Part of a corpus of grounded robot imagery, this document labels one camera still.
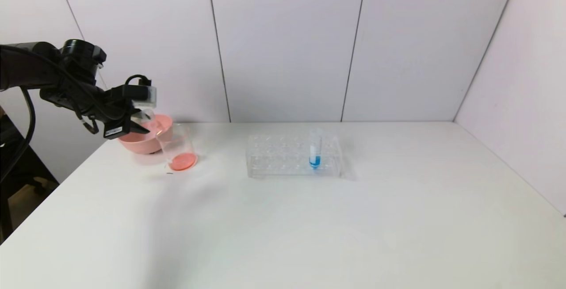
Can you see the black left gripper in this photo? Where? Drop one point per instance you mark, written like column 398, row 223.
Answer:
column 116, row 129

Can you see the test tube with yellow pigment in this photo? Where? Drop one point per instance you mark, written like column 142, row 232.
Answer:
column 148, row 115

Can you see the black and orange left arm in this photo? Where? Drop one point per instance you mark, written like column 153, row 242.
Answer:
column 40, row 70

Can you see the clear plastic beaker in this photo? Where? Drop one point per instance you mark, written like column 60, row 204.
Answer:
column 182, row 161

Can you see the clear acrylic test tube rack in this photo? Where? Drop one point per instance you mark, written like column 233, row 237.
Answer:
column 283, row 161

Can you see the test tube with blue pigment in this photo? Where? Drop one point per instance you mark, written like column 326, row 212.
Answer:
column 314, row 161

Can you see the pink bowl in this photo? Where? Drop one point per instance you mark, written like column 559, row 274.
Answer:
column 141, row 145

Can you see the dark equipment beside table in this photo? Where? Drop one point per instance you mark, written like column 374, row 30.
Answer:
column 20, row 169

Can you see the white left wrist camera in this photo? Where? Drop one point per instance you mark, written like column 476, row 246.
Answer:
column 146, row 96

